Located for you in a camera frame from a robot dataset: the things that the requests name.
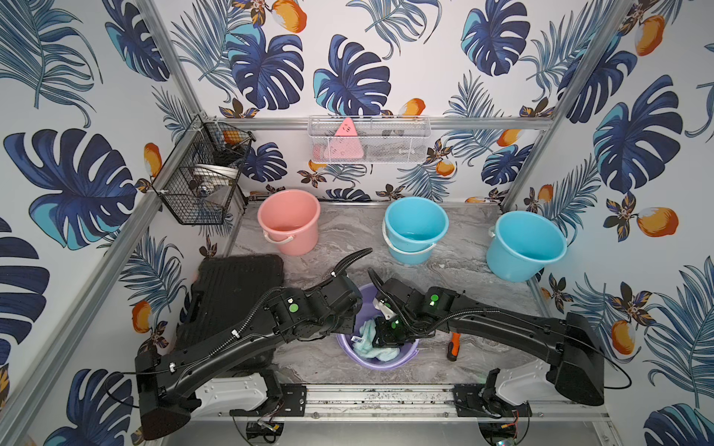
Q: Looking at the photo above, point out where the purple plastic bucket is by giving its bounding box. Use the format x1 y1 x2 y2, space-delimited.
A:
338 284 418 371

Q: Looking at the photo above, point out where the pink triangular sponge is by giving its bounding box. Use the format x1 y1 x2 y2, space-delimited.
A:
319 117 364 163

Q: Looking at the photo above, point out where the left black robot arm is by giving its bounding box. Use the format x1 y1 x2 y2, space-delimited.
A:
135 274 362 440

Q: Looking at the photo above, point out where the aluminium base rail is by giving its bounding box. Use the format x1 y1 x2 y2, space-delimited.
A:
191 378 610 422

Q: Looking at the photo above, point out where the mint green microfiber cloth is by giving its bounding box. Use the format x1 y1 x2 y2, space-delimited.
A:
351 319 400 362

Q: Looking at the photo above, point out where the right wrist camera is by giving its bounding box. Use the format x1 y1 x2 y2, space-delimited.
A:
373 298 396 319

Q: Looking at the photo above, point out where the orange handled screwdriver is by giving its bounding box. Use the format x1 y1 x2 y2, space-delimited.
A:
446 333 461 362

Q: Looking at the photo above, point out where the black wire basket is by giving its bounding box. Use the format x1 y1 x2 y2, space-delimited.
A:
151 115 256 226

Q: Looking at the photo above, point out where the teal bucket on wall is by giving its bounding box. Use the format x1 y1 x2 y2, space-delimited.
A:
486 211 567 282

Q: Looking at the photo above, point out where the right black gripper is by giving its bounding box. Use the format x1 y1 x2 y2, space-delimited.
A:
366 312 417 348

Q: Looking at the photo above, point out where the teal bucket with white handle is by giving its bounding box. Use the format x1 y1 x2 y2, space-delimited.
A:
382 197 450 265

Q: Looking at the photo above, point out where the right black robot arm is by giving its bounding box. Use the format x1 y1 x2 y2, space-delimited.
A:
369 271 604 406

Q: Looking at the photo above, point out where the black ribbed case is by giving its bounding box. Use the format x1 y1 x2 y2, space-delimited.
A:
164 255 284 362

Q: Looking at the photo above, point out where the pink plastic bucket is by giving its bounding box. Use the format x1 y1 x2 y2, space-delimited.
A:
258 190 321 256

